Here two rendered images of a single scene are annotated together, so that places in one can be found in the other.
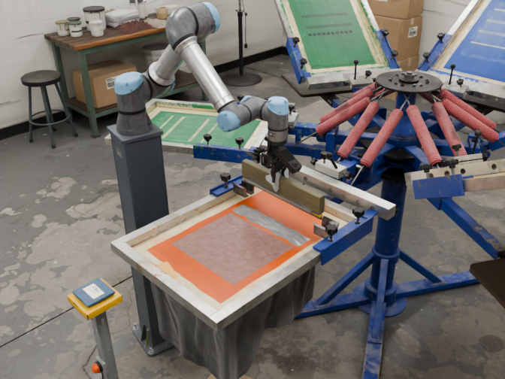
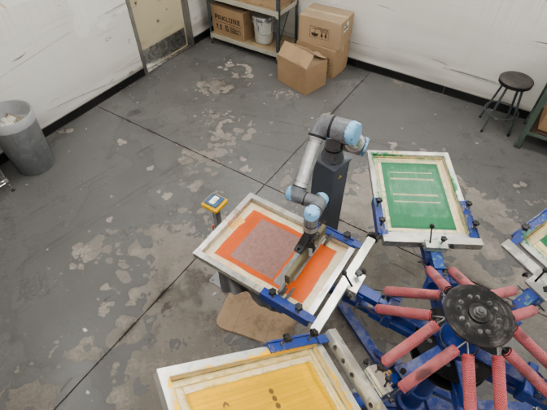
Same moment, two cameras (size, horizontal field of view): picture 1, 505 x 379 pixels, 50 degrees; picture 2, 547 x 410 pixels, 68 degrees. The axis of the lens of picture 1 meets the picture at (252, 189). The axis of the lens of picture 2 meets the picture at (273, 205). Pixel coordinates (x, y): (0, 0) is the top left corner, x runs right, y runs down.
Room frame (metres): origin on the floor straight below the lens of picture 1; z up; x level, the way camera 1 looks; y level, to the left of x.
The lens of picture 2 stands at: (1.38, -1.33, 2.95)
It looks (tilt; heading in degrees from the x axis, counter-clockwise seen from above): 48 degrees down; 78
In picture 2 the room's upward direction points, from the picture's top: straight up
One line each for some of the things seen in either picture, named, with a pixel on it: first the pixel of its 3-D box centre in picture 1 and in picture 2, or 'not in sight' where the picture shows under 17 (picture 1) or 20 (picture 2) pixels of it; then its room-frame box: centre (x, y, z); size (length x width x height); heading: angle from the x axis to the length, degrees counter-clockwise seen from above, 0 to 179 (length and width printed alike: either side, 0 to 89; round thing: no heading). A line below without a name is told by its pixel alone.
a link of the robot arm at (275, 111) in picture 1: (276, 113); (311, 216); (1.84, -0.09, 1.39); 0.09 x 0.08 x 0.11; 50
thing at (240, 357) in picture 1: (273, 316); (250, 291); (1.50, -0.07, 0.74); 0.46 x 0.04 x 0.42; 134
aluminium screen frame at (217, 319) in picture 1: (244, 234); (275, 250); (1.68, 0.03, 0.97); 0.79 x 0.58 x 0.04; 134
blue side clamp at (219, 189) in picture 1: (240, 185); (334, 236); (2.05, 0.05, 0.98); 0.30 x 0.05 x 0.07; 134
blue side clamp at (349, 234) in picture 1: (343, 237); (285, 306); (1.65, -0.33, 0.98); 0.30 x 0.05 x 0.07; 134
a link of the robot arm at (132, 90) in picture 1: (131, 91); (335, 137); (2.17, 0.50, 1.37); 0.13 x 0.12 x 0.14; 140
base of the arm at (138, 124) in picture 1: (133, 117); (332, 151); (2.16, 0.50, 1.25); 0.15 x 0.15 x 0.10
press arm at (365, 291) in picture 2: (338, 173); (364, 292); (2.08, -0.37, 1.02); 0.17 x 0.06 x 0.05; 134
